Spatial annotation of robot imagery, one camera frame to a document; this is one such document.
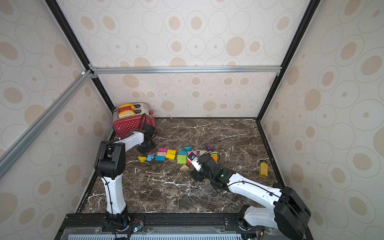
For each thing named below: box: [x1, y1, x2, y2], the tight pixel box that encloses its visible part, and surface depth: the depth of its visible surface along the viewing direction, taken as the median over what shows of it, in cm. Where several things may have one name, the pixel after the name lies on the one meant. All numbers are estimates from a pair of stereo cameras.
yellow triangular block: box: [137, 156, 147, 163], surface depth 97 cm
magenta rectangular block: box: [158, 147, 168, 153], surface depth 102 cm
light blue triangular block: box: [147, 153, 155, 162], surface depth 99 cm
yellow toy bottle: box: [258, 159, 269, 179], surface depth 91 cm
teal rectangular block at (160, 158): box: [155, 155, 166, 161], surface depth 99 cm
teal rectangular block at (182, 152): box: [178, 150, 188, 155], surface depth 102 cm
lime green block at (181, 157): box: [177, 155, 187, 160], surface depth 99 cm
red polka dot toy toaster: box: [113, 102, 157, 138], surface depth 99 cm
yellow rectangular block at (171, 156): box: [165, 153, 176, 160], surface depth 99 cm
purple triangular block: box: [206, 145, 215, 152], surface depth 103 cm
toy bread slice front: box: [118, 110, 136, 119], surface depth 96 cm
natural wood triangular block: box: [180, 164, 190, 171], surface depth 94 cm
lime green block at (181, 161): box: [177, 159, 187, 165], surface depth 96 cm
